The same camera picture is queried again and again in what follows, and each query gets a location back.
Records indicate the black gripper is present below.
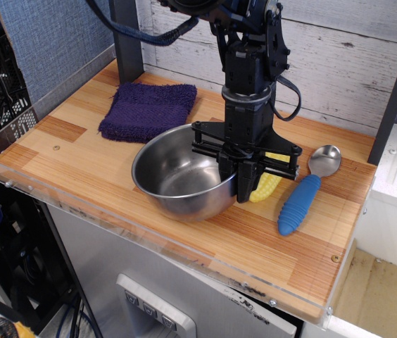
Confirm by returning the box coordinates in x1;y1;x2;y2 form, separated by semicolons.
191;86;302;204

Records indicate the silver metal pot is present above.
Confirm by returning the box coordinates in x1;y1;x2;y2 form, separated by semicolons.
132;125;237;222

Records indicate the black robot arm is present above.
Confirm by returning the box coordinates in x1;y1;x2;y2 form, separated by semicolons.
161;1;302;203

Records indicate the yellow plastic corn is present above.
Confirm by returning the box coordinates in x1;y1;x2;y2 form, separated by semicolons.
249;152;290;203

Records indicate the purple rag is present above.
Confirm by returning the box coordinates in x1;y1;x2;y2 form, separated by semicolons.
98;82;197;143

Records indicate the silver toy fridge cabinet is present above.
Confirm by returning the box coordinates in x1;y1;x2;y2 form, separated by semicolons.
48;206;303;337

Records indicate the blue fabric partition panel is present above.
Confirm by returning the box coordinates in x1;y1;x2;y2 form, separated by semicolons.
0;1;113;103

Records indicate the clear acrylic table guard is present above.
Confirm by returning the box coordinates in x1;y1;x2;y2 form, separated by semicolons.
0;61;375;324

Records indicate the blue handled metal spoon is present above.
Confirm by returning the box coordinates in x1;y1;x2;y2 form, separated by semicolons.
277;145;341;236

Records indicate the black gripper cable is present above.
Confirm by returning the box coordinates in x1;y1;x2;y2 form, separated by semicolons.
270;75;302;123

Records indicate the black metal post left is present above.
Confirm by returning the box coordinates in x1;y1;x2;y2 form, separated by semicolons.
109;0;144;83

